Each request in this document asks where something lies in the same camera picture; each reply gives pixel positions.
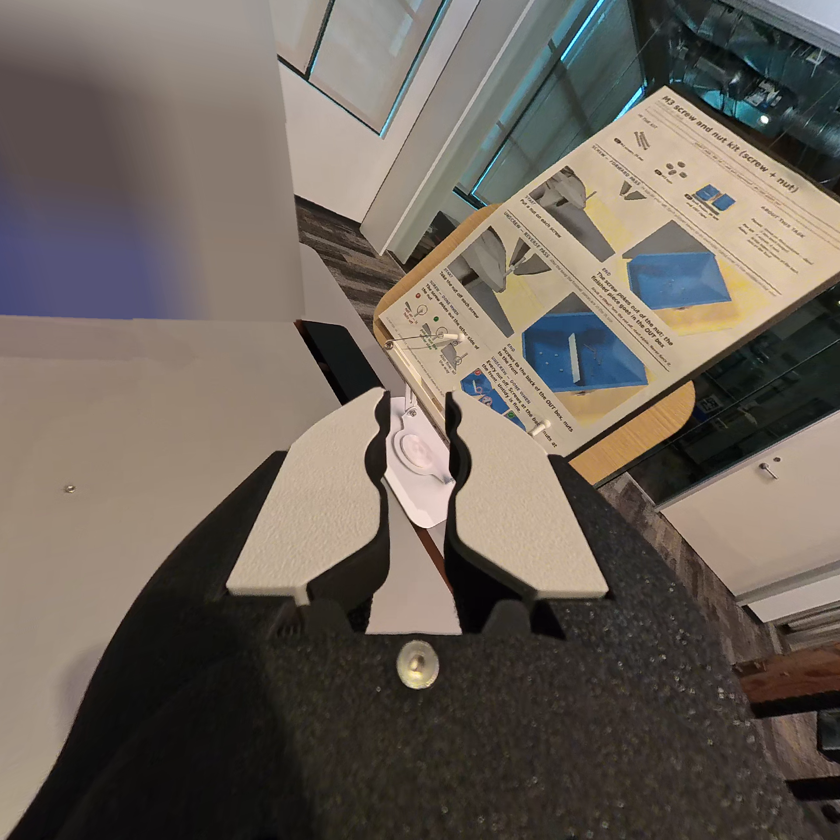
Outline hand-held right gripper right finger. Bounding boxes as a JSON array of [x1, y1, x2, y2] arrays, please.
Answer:
[[444, 390, 610, 634]]

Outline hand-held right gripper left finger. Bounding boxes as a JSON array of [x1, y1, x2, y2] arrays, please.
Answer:
[[225, 386, 391, 634]]

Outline black table inlay panel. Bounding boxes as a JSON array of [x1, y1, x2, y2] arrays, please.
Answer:
[[303, 322, 388, 406]]

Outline white low cabinet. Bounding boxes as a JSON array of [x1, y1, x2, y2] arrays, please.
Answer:
[[656, 423, 840, 644]]

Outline printed instruction sheet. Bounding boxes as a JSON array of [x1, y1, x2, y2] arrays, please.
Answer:
[[381, 85, 840, 454]]

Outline brown wooden table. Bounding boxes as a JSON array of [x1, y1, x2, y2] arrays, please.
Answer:
[[731, 650, 840, 802]]

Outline glass partition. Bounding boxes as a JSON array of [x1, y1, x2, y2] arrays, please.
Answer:
[[453, 0, 657, 204]]

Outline frosted glass window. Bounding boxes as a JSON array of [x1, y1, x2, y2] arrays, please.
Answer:
[[276, 0, 454, 135]]

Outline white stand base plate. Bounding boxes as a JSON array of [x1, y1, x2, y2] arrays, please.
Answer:
[[384, 392, 458, 528]]

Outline silver ventilation duct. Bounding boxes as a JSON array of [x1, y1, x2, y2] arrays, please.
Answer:
[[656, 0, 840, 145]]

